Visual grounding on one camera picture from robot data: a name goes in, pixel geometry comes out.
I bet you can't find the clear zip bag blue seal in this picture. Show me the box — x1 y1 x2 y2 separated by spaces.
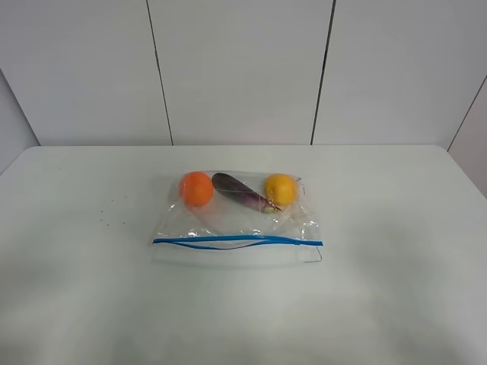
151 170 323 268

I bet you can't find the purple eggplant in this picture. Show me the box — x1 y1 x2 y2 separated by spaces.
212 173 282 214

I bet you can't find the yellow lemon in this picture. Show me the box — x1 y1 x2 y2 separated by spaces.
263 173 298 206

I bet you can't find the orange fruit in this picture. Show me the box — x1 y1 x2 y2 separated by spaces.
178 171 214 207

